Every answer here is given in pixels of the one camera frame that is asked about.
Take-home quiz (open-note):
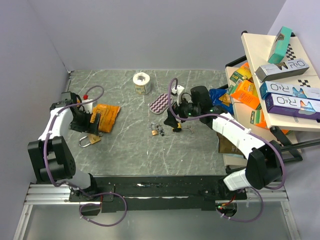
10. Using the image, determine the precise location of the teal box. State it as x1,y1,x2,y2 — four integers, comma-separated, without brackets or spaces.
267,26,292,64

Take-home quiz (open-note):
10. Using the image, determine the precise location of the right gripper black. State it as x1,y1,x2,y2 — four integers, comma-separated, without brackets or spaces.
164,93,201,129

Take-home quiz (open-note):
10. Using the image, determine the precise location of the pink black zigzag sponge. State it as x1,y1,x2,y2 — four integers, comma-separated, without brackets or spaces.
149,93,169,115

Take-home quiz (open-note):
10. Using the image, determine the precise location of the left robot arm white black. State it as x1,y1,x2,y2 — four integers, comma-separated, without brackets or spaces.
27,91,101,201

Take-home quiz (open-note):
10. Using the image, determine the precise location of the orange potato chips bag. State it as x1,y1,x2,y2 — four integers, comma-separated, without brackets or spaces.
90,103,121,133

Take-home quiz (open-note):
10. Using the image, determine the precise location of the beige upper shelf board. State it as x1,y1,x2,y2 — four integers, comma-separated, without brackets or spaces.
241,33,320,132

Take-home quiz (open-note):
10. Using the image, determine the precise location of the beige lower shelf board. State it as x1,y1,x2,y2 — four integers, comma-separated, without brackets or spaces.
225,67,303,162

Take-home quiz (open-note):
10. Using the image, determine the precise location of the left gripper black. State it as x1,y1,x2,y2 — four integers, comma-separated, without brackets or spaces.
69,109,101,136

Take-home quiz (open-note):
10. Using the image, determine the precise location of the small brass padlock with keys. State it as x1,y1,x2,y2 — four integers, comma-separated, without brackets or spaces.
150,122,165,137

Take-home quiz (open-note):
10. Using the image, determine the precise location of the orange snack box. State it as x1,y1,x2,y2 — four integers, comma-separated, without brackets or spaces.
230,80,261,110

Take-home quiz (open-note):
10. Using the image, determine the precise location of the black shelf frame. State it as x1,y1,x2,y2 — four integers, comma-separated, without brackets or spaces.
224,29,320,176

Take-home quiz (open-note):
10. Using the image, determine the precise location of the yellow padlock black shackle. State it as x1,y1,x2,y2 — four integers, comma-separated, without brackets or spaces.
172,122,182,133

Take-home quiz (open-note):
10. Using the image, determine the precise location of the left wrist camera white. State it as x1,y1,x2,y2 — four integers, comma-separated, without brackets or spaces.
82,94,98,114

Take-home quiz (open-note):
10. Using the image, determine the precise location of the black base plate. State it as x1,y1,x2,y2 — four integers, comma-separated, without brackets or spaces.
69,175,247,213

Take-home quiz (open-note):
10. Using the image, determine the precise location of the blue R&O box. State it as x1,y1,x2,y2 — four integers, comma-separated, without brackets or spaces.
259,81,320,101

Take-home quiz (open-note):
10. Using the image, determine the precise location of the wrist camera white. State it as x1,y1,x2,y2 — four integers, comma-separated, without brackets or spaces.
82,94,98,114
171,84,185,106

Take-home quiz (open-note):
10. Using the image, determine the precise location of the blue chips bag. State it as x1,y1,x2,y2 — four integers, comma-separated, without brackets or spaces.
209,88,234,115

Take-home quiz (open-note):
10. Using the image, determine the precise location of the green orange box lower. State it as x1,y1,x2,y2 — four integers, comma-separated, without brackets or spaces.
250,109,268,129

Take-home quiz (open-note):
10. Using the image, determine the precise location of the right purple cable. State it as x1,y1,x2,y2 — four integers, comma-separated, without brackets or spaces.
167,77,287,223

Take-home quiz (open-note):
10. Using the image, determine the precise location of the silver R&O box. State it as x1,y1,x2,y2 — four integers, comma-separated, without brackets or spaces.
254,58,310,83

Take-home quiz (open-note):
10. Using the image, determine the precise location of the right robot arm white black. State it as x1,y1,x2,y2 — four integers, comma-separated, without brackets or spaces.
164,83,286,199

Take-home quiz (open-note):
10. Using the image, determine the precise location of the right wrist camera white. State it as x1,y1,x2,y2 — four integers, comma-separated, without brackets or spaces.
171,84,185,106

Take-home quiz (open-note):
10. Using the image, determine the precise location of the beige shelf board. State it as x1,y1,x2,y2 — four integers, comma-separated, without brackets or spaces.
225,67,303,162
241,33,320,132

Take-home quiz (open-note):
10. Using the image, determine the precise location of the large brass padlock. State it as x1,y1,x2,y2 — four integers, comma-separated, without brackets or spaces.
78,132,103,148

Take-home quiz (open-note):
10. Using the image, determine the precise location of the white tape roll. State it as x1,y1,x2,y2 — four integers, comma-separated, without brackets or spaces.
132,72,151,96

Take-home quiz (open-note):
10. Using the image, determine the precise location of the purple R&O box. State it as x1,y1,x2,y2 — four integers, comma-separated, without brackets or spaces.
264,93,320,121

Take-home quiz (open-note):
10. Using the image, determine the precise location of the yellow green box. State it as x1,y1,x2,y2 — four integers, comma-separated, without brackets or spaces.
229,62,252,84

